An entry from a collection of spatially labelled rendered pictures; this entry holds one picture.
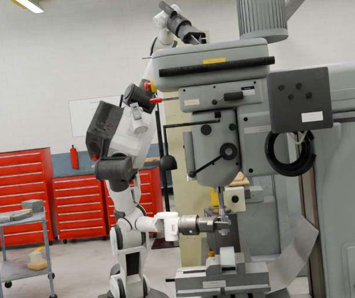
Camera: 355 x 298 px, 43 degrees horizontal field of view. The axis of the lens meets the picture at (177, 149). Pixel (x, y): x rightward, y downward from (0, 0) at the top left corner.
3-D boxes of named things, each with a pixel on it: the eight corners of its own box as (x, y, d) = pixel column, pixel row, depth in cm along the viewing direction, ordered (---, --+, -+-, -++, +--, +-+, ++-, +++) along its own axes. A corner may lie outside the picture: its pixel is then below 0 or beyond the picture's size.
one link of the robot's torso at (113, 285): (110, 295, 272) (108, 273, 272) (142, 288, 279) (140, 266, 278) (117, 307, 253) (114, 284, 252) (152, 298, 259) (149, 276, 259)
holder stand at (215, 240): (215, 255, 215) (211, 213, 214) (207, 243, 237) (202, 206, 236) (240, 252, 216) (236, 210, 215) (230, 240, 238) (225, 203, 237)
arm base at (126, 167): (97, 188, 208) (91, 168, 201) (104, 171, 218) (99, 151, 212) (129, 188, 205) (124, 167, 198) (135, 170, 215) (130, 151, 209)
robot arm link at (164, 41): (181, 25, 217) (178, 44, 235) (160, 18, 217) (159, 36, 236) (172, 44, 214) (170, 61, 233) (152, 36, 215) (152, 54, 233)
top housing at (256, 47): (153, 89, 181) (149, 49, 180) (159, 93, 207) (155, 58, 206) (272, 76, 178) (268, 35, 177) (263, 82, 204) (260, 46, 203)
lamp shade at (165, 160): (158, 170, 193) (156, 155, 192) (174, 168, 195) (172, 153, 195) (163, 171, 186) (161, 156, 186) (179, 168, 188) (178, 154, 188)
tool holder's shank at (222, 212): (224, 217, 193) (221, 191, 193) (217, 217, 195) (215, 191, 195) (227, 215, 196) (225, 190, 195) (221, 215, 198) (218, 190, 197)
